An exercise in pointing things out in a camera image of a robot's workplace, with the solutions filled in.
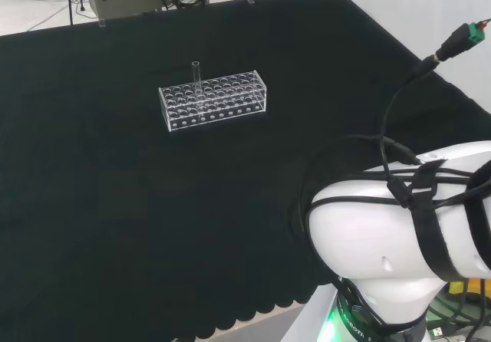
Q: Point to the clear glass test tube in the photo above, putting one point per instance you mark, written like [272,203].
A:
[196,74]

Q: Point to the clear acrylic test tube rack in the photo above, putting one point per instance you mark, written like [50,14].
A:
[230,100]

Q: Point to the black tripod pole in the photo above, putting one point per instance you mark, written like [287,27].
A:
[70,0]

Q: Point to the black bench cloth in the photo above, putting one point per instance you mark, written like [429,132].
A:
[115,211]

